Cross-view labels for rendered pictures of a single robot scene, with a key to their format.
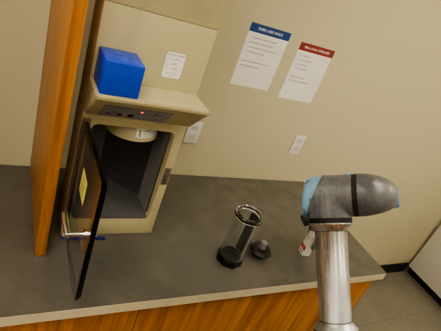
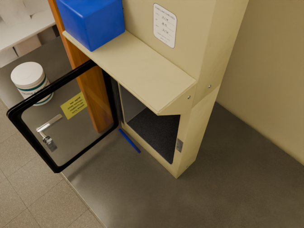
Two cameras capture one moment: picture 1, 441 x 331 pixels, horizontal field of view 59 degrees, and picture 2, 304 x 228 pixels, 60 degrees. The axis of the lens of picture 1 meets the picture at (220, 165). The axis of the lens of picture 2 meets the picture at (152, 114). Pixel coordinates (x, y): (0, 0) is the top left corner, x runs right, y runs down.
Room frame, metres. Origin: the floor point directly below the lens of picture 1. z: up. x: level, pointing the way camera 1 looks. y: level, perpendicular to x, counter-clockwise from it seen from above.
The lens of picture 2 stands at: (1.00, -0.18, 1.91)
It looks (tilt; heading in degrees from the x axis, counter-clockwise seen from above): 56 degrees down; 80
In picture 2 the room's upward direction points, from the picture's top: straight up
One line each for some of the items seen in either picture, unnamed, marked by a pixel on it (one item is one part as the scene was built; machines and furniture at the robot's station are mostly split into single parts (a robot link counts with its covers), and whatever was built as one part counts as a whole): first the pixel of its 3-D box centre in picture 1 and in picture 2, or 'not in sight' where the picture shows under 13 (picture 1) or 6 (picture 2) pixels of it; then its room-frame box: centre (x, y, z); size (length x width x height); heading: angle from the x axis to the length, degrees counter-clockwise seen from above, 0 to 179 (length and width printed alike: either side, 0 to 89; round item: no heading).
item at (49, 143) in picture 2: not in sight; (50, 144); (0.76, 0.24, 1.18); 0.02 x 0.02 x 0.06; 34
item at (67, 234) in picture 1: (73, 224); not in sight; (0.76, 0.29, 1.20); 0.10 x 0.05 x 0.03; 34
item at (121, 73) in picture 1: (119, 72); (92, 15); (0.96, 0.33, 1.56); 0.10 x 0.10 x 0.09; 34
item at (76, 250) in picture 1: (81, 209); (76, 120); (0.84, 0.31, 1.19); 0.30 x 0.01 x 0.40; 34
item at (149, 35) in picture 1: (124, 121); (175, 69); (1.17, 0.35, 1.33); 0.32 x 0.25 x 0.77; 124
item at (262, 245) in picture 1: (261, 247); not in sight; (1.28, -0.27, 0.97); 0.09 x 0.09 x 0.07
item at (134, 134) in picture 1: (133, 121); not in sight; (1.16, 0.32, 1.34); 0.18 x 0.18 x 0.05
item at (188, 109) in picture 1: (147, 110); (126, 70); (1.02, 0.25, 1.46); 0.32 x 0.12 x 0.10; 124
